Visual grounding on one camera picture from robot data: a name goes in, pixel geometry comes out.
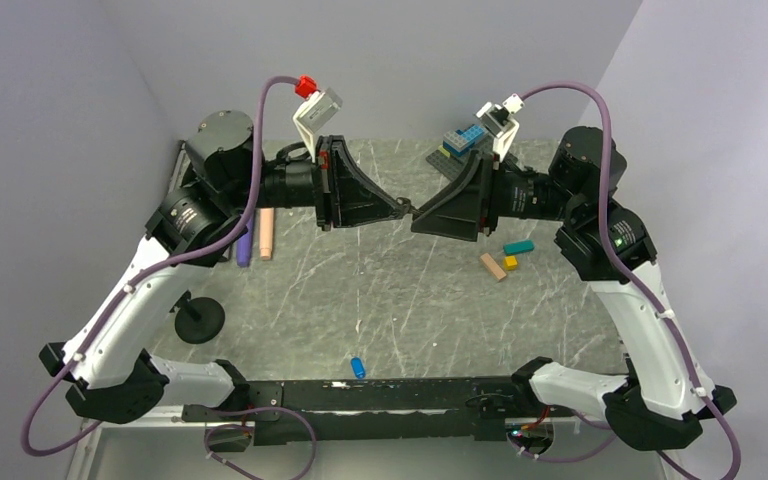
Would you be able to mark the blue key tag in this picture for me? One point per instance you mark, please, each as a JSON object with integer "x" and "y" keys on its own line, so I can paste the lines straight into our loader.
{"x": 357, "y": 368}

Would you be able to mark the wooden rectangular block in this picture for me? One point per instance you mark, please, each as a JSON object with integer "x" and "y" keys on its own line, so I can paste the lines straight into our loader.
{"x": 493, "y": 267}

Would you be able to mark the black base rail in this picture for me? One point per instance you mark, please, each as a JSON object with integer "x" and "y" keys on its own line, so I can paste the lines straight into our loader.
{"x": 482, "y": 408}

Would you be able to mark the black microphone stand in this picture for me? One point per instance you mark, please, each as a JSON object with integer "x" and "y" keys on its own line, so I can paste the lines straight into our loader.
{"x": 198, "y": 320}

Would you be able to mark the pink microphone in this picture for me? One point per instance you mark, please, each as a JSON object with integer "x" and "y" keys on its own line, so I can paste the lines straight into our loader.
{"x": 266, "y": 229}

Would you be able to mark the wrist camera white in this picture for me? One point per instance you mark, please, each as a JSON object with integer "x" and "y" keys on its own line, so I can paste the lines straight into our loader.
{"x": 500, "y": 122}
{"x": 316, "y": 111}

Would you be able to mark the teal block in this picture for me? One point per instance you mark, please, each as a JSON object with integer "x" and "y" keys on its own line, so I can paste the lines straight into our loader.
{"x": 519, "y": 247}

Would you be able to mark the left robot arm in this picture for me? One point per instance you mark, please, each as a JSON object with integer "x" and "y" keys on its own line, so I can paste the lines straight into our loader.
{"x": 112, "y": 376}

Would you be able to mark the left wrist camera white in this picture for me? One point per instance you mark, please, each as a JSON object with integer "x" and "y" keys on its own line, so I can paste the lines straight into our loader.
{"x": 316, "y": 111}

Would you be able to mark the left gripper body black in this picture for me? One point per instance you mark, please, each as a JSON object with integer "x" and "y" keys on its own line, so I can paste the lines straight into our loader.
{"x": 330, "y": 181}

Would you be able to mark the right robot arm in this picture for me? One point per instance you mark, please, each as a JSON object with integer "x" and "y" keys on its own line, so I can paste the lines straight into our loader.
{"x": 662, "y": 399}

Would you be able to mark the lego brick build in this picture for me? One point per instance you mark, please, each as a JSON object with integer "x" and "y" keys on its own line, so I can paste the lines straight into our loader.
{"x": 450, "y": 157}

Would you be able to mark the yellow cube block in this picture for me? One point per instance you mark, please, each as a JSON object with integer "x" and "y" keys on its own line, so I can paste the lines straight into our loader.
{"x": 510, "y": 263}

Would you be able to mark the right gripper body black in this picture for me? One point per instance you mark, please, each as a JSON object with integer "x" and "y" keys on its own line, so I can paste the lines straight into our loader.
{"x": 489, "y": 201}

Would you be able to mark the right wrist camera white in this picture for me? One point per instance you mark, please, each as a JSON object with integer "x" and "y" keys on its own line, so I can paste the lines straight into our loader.
{"x": 500, "y": 122}

